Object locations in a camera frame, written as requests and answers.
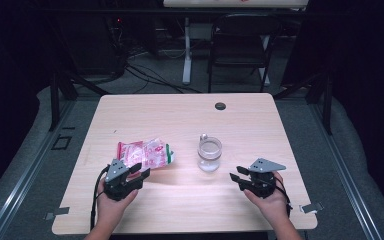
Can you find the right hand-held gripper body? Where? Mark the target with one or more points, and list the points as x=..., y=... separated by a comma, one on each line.
x=261, y=185

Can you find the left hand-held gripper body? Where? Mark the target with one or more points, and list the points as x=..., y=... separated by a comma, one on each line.
x=118, y=186

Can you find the pink and clear plastic bag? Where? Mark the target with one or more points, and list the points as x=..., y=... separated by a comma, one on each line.
x=150, y=153

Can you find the glass jar with hinged lid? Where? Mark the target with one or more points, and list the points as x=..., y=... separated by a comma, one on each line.
x=210, y=155

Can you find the person's left hand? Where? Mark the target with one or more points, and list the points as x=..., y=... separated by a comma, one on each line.
x=108, y=210

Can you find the person's right hand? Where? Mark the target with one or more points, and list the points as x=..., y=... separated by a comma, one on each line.
x=275, y=208

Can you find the grey tape piece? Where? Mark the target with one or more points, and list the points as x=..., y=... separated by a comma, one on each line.
x=311, y=208
x=58, y=211

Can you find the black tape square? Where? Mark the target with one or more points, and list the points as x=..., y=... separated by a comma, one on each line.
x=54, y=146

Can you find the black tape strip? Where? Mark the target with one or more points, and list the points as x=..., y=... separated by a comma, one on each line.
x=68, y=128

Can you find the black metal stand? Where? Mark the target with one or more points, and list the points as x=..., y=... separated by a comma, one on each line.
x=327, y=106
x=55, y=100

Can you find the black folding chair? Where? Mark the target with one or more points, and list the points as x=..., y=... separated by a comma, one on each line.
x=243, y=50

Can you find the dark equipment cabinet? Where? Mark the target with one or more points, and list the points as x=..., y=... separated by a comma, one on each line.
x=90, y=46

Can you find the grey box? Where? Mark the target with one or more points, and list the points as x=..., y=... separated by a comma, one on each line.
x=200, y=32

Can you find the white desk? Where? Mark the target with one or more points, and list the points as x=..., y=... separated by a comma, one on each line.
x=213, y=3

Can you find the metal floor rail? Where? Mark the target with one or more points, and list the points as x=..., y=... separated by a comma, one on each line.
x=20, y=186
x=343, y=176

